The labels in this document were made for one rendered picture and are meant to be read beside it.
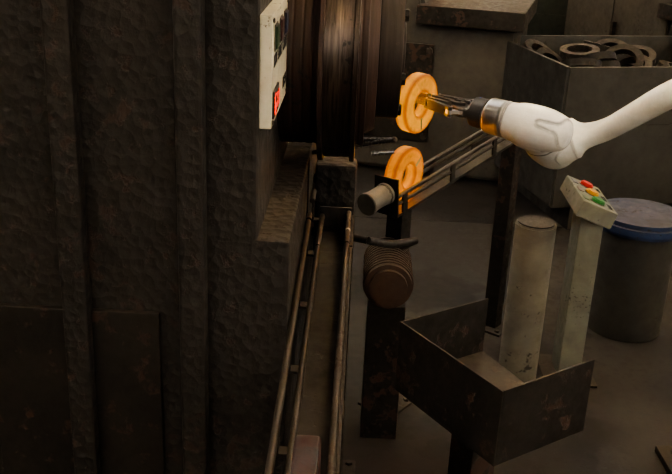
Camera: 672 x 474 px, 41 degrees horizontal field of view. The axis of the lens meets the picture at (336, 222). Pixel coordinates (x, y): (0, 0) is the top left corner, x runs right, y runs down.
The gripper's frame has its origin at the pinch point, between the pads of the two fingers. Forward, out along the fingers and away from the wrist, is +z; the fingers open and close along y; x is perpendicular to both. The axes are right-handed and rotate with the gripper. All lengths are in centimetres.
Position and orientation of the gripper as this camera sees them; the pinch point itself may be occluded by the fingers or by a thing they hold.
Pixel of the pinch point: (417, 96)
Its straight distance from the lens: 234.7
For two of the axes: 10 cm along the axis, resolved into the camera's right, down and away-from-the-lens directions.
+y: 6.0, -2.7, 7.5
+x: 0.8, -9.2, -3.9
